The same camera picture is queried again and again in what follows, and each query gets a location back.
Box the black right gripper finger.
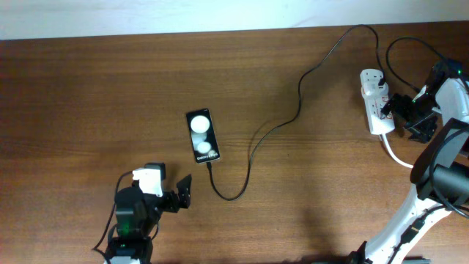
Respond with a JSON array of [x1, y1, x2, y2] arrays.
[[404, 122, 437, 143], [380, 93, 413, 118]]

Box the black flip smartphone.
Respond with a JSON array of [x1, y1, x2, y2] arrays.
[[185, 109, 221, 164]]

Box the black USB charging cable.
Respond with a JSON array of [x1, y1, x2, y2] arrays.
[[205, 23, 386, 202]]

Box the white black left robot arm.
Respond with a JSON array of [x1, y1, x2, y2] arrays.
[[103, 175, 192, 263]]

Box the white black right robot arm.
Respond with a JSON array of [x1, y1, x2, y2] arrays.
[[347, 59, 468, 263]]

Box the white power strip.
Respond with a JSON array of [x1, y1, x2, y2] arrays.
[[360, 69, 395, 135]]

